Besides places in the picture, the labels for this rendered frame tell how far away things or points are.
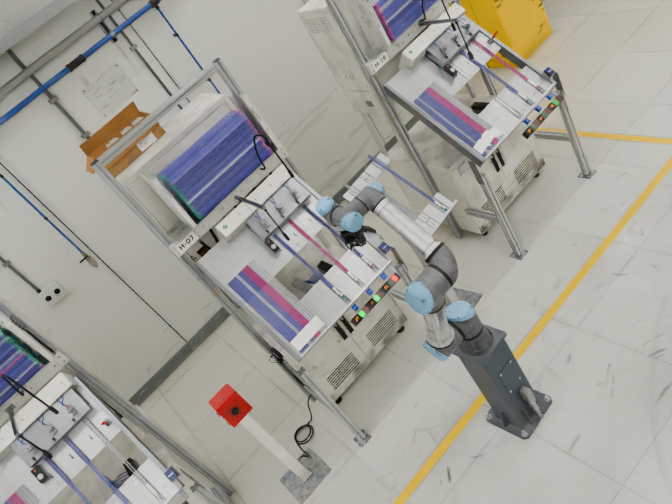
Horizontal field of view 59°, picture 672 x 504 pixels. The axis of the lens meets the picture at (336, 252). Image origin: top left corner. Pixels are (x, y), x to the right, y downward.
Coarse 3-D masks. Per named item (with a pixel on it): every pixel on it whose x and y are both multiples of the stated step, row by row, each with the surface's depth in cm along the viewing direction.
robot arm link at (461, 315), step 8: (456, 304) 250; (464, 304) 248; (448, 312) 248; (456, 312) 246; (464, 312) 244; (472, 312) 246; (448, 320) 247; (456, 320) 244; (464, 320) 244; (472, 320) 246; (456, 328) 244; (464, 328) 245; (472, 328) 247; (480, 328) 251; (464, 336) 246; (472, 336) 250
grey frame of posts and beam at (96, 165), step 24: (96, 168) 263; (120, 192) 271; (240, 192) 301; (216, 216) 297; (168, 240) 289; (192, 264) 299; (216, 288) 309; (312, 384) 295; (336, 408) 309; (360, 432) 321
